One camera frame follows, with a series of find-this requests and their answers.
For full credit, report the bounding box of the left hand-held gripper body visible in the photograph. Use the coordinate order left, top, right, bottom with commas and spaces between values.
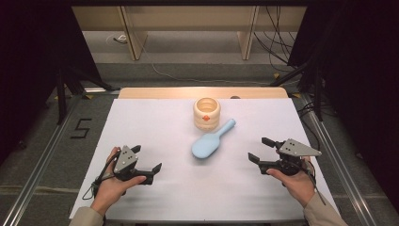
112, 144, 139, 183

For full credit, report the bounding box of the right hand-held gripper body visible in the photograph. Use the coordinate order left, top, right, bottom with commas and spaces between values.
275, 138, 323, 177

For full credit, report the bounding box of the person's left hand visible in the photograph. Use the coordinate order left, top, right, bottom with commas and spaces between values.
90, 146, 148, 218

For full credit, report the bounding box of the person's right hand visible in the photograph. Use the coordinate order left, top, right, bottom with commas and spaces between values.
266, 156, 316, 209

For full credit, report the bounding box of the white table cover board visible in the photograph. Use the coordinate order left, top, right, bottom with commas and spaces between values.
69, 98, 343, 222

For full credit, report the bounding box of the black metal stand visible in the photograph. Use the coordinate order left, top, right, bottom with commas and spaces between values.
56, 65, 120, 125
269, 59, 324, 122

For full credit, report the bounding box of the wooden table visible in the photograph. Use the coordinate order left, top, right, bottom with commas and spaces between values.
118, 87, 290, 100

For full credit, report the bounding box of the black curtain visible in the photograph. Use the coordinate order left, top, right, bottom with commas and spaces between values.
287, 0, 399, 215
0, 0, 102, 166

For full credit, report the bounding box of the white floor socket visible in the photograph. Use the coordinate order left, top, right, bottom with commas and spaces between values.
106, 33, 128, 45

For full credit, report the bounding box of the beige background desk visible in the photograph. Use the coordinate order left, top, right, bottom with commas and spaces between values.
71, 5, 308, 61

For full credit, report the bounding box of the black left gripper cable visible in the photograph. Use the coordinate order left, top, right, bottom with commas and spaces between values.
82, 150, 121, 201

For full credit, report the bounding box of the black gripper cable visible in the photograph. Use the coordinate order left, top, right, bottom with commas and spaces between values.
82, 150, 121, 201
305, 158, 327, 206

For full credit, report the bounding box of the black floor cable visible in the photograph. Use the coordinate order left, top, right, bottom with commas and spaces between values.
297, 100, 322, 152

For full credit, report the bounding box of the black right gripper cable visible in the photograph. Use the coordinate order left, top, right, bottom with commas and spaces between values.
305, 158, 327, 206

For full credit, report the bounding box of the metal floor rail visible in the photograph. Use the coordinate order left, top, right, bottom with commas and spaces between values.
1, 88, 120, 226
299, 93, 377, 226

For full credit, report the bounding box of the bundle of black cables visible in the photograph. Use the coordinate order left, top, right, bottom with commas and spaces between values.
253, 6, 302, 73

